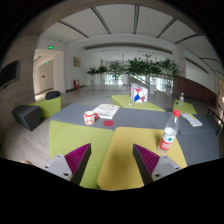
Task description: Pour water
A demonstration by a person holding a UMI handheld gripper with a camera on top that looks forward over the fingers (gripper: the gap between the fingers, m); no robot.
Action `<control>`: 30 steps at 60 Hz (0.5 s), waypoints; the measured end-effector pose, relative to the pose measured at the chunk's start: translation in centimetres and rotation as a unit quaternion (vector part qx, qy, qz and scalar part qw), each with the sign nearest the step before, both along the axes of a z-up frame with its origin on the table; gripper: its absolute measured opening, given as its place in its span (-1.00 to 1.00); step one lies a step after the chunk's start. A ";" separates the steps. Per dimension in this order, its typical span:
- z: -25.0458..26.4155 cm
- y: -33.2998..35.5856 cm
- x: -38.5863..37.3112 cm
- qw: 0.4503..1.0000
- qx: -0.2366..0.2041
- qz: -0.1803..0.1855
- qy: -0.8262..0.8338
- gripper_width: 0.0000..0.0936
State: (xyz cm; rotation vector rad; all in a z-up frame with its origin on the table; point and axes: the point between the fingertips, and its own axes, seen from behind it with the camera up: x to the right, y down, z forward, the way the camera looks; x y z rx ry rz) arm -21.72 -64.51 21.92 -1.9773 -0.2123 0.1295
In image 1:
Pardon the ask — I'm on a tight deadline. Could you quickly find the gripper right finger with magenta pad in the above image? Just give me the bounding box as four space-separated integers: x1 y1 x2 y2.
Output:
132 144 181 185

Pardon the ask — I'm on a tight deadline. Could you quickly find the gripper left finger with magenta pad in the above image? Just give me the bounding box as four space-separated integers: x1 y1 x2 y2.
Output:
44 143 92 185

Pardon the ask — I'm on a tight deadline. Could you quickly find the clear water bottle red cap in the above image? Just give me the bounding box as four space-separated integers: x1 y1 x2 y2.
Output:
158 110 180 153

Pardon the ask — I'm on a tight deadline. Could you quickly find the distant clear water bottle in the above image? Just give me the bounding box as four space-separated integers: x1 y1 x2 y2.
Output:
179 93 184 107

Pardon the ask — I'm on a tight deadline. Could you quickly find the red white patterned mug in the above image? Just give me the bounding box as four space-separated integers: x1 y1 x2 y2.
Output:
83 111 99 125

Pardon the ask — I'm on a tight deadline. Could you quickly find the red round coaster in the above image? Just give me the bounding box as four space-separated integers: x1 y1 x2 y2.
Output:
103 120 114 127

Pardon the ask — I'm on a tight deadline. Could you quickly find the yellow white booklet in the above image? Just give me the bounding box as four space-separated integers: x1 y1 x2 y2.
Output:
182 113 202 127

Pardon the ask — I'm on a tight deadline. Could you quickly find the green block seat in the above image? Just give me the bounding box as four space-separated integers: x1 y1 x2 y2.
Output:
31 97 61 119

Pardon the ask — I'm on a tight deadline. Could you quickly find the open magazine on table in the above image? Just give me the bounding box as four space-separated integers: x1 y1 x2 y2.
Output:
93 104 119 119

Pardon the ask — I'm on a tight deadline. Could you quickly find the black cushion on green seat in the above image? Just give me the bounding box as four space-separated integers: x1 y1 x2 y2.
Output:
45 91 61 100

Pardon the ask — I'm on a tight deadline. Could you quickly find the white red blue geometric box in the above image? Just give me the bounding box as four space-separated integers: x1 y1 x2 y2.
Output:
130 83 148 103

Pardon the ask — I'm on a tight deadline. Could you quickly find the red fire extinguisher box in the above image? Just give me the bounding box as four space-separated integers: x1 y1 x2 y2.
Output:
73 80 79 90

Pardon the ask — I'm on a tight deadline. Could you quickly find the wooden chair at right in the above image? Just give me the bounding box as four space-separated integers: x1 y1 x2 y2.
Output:
207 107 224 133

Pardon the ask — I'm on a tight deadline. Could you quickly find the row of potted plants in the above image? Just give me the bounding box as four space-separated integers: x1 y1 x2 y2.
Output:
87 54 180 87

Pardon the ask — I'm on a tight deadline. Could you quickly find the framed wall picture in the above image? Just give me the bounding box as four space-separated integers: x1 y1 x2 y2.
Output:
73 56 81 67

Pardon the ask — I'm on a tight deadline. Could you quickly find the black wall television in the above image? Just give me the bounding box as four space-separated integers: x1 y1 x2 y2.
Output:
0 61 20 89

